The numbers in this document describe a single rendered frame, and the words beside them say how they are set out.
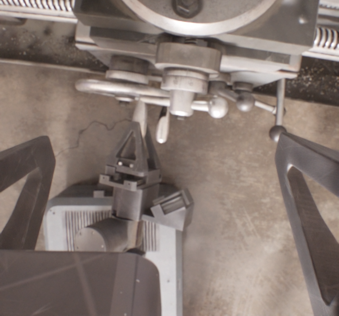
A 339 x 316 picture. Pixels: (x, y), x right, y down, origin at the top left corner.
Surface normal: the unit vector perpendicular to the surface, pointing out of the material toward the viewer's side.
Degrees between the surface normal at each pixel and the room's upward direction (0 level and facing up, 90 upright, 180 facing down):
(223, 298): 0
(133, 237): 38
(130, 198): 22
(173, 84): 29
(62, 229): 0
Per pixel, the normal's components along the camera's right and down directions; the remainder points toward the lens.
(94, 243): -0.40, 0.04
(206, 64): 0.15, 0.12
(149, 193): 0.92, 0.16
